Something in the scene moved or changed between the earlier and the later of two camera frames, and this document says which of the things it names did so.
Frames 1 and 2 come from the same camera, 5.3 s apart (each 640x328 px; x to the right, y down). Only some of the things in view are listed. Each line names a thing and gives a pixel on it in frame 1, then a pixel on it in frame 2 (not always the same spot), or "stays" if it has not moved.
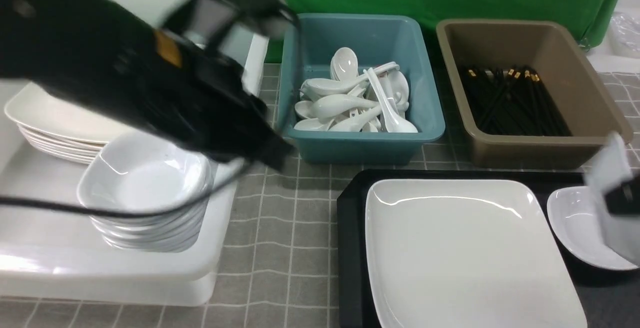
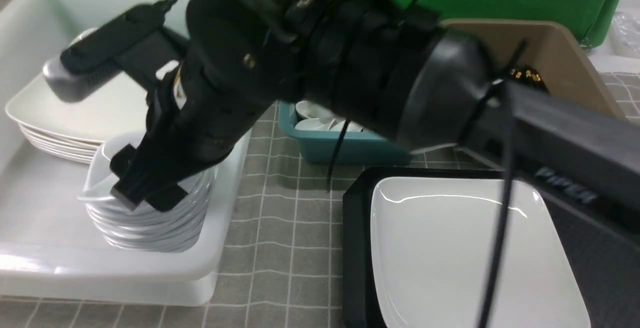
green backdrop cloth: x=578 y=0 stays
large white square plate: x=464 y=253 stays
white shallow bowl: x=621 y=233 to x=100 y=179
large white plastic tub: x=51 y=247 stays
